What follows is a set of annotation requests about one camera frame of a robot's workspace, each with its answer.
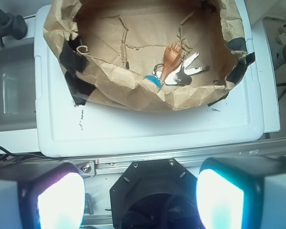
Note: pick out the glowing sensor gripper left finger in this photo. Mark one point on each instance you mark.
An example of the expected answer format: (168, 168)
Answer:
(41, 195)

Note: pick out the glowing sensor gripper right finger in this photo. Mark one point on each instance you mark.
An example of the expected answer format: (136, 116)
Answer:
(242, 192)

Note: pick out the brown orange conch shell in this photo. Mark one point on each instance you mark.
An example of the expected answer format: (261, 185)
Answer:
(172, 59)

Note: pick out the white plastic bin lid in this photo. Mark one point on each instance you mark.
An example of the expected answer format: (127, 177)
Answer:
(69, 129)

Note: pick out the clear plastic container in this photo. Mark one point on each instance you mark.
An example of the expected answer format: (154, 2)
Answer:
(17, 87)

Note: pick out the silver key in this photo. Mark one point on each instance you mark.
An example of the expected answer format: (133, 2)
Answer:
(182, 78)

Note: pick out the blue plastic scrap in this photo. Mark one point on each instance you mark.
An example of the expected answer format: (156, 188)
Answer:
(154, 79)

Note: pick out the crumpled brown paper bag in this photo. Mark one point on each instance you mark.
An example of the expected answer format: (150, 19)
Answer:
(106, 47)

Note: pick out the black clamp knob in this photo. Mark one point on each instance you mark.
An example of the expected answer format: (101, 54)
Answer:
(12, 25)

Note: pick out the aluminium extrusion rail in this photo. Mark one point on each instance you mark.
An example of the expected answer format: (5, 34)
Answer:
(90, 166)

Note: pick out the black octagonal mount plate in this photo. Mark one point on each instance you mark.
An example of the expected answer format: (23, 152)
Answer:
(155, 194)

